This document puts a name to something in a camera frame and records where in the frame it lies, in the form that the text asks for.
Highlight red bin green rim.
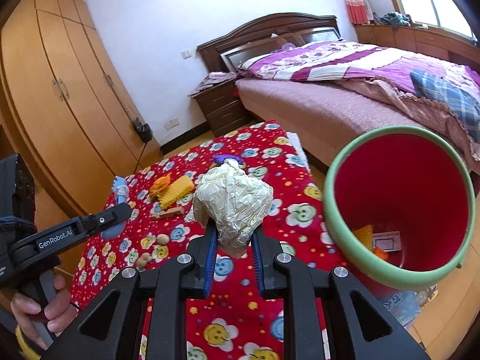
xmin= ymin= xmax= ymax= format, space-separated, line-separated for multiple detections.
xmin=323 ymin=126 xmax=476 ymax=297

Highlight wooden window cabinet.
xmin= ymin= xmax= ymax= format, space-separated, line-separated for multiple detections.
xmin=355 ymin=24 xmax=479 ymax=72

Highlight red flower-pattern table cloth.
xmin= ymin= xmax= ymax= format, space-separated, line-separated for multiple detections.
xmin=71 ymin=120 xmax=345 ymax=359

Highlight purple white floral quilt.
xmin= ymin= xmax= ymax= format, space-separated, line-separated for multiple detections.
xmin=238 ymin=40 xmax=479 ymax=98

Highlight wooden wardrobe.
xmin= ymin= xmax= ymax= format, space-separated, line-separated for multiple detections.
xmin=1 ymin=0 xmax=161 ymax=230

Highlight orange small carton box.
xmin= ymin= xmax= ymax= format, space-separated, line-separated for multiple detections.
xmin=372 ymin=246 xmax=389 ymax=261

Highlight orange wrapper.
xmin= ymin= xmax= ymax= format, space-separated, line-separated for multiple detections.
xmin=149 ymin=173 xmax=171 ymax=199

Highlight folded cloth on nightstand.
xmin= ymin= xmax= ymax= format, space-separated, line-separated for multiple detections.
xmin=189 ymin=72 xmax=238 ymax=97

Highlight dark clothes on cabinet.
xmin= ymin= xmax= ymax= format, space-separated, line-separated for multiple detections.
xmin=373 ymin=11 xmax=412 ymax=29

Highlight dark wooden bed headboard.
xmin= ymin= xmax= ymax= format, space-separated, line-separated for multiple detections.
xmin=197 ymin=12 xmax=340 ymax=72

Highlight wall socket plate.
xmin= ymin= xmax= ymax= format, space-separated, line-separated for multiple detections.
xmin=164 ymin=118 xmax=180 ymax=131

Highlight wooden notched stick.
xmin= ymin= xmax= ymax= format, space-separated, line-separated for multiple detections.
xmin=151 ymin=206 xmax=185 ymax=219

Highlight white medicine box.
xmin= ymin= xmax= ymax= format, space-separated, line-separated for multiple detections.
xmin=373 ymin=232 xmax=402 ymax=253

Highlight yellow foam mesh piece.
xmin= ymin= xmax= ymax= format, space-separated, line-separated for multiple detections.
xmin=157 ymin=175 xmax=195 ymax=211
xmin=352 ymin=225 xmax=374 ymax=250

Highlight pink bed mattress cover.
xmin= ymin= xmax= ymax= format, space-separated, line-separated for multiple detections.
xmin=235 ymin=77 xmax=480 ymax=175

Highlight cream paper ball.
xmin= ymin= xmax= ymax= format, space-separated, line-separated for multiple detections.
xmin=193 ymin=159 xmax=273 ymax=258

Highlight person's left hand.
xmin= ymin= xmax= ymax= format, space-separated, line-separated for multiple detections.
xmin=10 ymin=274 xmax=77 ymax=350

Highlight dark wooden nightstand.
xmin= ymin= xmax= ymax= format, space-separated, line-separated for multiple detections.
xmin=191 ymin=80 xmax=251 ymax=137

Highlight light blue plastic scoop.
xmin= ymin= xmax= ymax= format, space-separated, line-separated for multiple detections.
xmin=98 ymin=176 xmax=131 ymax=241

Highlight blue plaid cloth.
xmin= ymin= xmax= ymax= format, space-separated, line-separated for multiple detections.
xmin=409 ymin=69 xmax=479 ymax=143

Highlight purple crumpled wrapper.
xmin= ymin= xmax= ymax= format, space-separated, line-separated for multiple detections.
xmin=213 ymin=154 xmax=245 ymax=167

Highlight black bag on wardrobe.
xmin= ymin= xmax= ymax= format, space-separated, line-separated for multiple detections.
xmin=132 ymin=117 xmax=153 ymax=144

